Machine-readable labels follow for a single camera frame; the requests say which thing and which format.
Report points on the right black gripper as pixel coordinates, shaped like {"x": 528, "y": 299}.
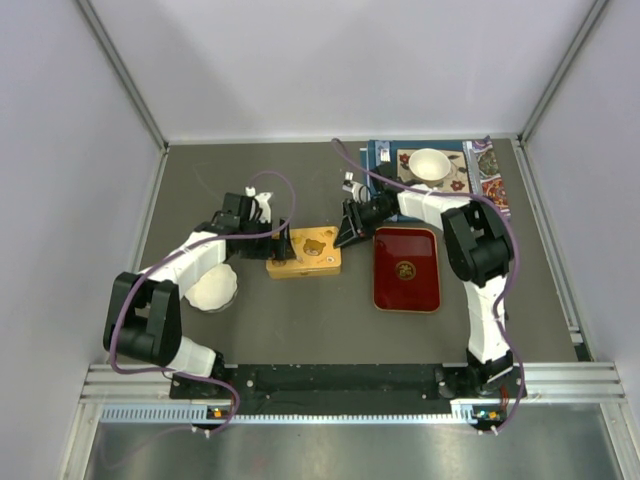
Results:
{"x": 353, "y": 226}

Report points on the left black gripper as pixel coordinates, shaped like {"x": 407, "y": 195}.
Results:
{"x": 271, "y": 248}

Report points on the gold cookie tin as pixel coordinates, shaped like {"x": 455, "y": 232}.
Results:
{"x": 290, "y": 271}

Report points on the silver tin lid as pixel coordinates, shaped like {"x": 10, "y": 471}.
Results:
{"x": 314, "y": 247}

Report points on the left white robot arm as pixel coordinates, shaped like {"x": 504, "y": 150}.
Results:
{"x": 144, "y": 315}

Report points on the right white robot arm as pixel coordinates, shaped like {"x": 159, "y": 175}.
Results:
{"x": 480, "y": 249}

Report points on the red lacquer tray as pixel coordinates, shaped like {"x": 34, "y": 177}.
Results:
{"x": 405, "y": 270}

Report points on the blue cloth napkin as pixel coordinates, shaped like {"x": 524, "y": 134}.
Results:
{"x": 369, "y": 155}

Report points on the silver fork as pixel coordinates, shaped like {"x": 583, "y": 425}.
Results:
{"x": 384, "y": 155}

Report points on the white scalloped dish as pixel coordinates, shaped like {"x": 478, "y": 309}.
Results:
{"x": 215, "y": 290}

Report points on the white bowl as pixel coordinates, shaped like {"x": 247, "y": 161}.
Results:
{"x": 429, "y": 165}

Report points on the patterned colourful cloth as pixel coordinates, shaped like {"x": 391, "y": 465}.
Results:
{"x": 484, "y": 172}

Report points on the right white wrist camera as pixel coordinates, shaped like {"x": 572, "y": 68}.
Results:
{"x": 359, "y": 192}

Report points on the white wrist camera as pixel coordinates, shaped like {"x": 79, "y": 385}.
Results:
{"x": 260, "y": 205}
{"x": 359, "y": 192}

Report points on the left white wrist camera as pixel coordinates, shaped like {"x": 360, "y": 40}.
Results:
{"x": 260, "y": 205}

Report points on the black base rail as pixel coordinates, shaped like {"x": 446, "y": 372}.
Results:
{"x": 361, "y": 389}

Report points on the right aluminium frame post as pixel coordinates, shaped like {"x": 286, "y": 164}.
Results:
{"x": 588, "y": 25}

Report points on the aluminium frame post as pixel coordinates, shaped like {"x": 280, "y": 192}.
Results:
{"x": 588, "y": 25}
{"x": 121, "y": 71}

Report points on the left aluminium frame post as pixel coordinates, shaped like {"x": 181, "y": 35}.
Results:
{"x": 121, "y": 71}

